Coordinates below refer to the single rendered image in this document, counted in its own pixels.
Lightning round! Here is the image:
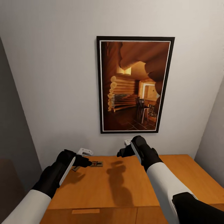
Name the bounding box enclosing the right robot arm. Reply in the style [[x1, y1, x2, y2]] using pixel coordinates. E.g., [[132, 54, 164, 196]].
[[117, 135, 224, 224]]

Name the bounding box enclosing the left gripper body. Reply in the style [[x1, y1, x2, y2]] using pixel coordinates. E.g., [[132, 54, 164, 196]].
[[75, 154, 89, 168]]

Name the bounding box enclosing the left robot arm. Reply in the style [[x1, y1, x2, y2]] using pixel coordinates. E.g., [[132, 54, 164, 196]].
[[1, 148, 93, 224]]

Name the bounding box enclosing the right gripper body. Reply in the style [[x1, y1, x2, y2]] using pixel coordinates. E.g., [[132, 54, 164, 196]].
[[120, 146, 135, 157]]

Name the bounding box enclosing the mousetrap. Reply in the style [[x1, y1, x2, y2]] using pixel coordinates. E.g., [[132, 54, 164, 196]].
[[90, 161, 103, 167], [71, 166, 81, 172]]

